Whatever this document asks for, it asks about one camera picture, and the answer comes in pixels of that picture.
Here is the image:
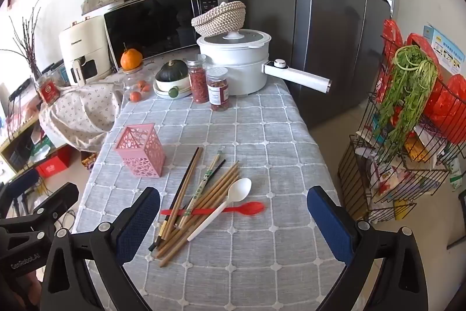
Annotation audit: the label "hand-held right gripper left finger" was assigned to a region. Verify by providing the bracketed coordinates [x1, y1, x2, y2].
[39, 186, 161, 311]

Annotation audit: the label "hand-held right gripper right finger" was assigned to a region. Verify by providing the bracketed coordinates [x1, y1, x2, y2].
[306, 185, 430, 311]

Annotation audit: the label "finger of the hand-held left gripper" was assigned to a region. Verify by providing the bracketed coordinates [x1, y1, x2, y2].
[0, 182, 80, 236]
[0, 168, 40, 202]

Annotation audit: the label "dark brown chopstick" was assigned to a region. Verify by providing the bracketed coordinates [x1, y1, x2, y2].
[156, 147, 201, 246]
[149, 148, 204, 252]

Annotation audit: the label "green patterned chopstick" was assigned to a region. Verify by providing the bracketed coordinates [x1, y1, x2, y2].
[182, 150, 223, 220]
[174, 159, 227, 226]

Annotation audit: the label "pink perforated utensil holder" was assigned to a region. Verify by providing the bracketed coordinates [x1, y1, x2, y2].
[115, 123, 166, 180]

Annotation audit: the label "pile of bamboo chopsticks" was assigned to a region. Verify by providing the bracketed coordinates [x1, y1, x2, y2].
[153, 160, 241, 268]

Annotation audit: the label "white plastic spoon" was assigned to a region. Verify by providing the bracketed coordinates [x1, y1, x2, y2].
[187, 178, 253, 242]

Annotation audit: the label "red cardboard box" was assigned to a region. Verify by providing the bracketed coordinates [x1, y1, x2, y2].
[36, 154, 71, 180]

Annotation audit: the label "wooden shelf unit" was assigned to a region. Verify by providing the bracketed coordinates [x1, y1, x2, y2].
[0, 107, 48, 173]

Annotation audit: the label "brown cardboard box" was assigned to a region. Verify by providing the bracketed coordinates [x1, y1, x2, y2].
[338, 136, 368, 220]

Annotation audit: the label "crumpled floral cloth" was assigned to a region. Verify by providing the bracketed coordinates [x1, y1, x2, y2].
[39, 80, 126, 153]

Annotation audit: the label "red tin box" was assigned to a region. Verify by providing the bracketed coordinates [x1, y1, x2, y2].
[36, 76, 61, 105]

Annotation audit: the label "blue snack packet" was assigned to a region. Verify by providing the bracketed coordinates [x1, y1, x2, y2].
[371, 114, 388, 146]

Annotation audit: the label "grey checked tablecloth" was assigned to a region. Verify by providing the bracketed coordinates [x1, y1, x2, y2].
[75, 78, 350, 311]

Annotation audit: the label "white and green carton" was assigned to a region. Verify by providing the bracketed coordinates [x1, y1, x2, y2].
[449, 158, 465, 192]

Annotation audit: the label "white rice cooker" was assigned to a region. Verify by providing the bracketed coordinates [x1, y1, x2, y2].
[153, 76, 193, 99]

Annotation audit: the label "dried branches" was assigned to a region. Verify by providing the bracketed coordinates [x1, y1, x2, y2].
[0, 0, 44, 78]

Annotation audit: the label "bunch of green herbs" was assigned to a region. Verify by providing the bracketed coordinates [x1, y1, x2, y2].
[373, 45, 439, 166]

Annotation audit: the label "red snack packet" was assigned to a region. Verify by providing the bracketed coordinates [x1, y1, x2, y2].
[375, 72, 392, 104]

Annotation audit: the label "tall jar of goji berries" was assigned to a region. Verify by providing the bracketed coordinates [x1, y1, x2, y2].
[186, 55, 210, 104]

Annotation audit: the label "cream air fryer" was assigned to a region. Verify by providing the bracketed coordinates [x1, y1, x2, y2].
[59, 15, 112, 86]

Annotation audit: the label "dark green squash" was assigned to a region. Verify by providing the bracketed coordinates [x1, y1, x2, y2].
[156, 59, 188, 83]

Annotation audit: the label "labelled jar of red dried fruit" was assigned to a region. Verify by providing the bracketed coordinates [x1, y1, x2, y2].
[206, 66, 231, 112]

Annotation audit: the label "large orange fruit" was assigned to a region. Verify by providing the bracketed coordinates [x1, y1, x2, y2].
[121, 43, 143, 71]

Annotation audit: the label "large red plastic bag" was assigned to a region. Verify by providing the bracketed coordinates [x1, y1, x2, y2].
[424, 74, 466, 146]

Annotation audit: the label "white electric cooking pot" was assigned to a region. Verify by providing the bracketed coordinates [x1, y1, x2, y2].
[197, 29, 332, 96]

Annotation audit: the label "grey refrigerator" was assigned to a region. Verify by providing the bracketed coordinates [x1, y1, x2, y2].
[224, 0, 396, 129]

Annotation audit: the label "black microwave oven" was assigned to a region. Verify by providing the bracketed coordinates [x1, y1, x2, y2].
[104, 0, 222, 69]

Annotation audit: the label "white rimmed glass pot lid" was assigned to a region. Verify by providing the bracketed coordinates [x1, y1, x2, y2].
[197, 29, 272, 48]

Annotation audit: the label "black wire storage rack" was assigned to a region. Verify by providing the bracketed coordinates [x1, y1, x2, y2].
[338, 20, 466, 224]

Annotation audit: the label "blue wall notice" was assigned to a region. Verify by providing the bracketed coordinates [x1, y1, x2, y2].
[422, 24, 466, 75]

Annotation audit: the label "woven rope basket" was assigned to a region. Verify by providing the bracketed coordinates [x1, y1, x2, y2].
[191, 1, 247, 38]

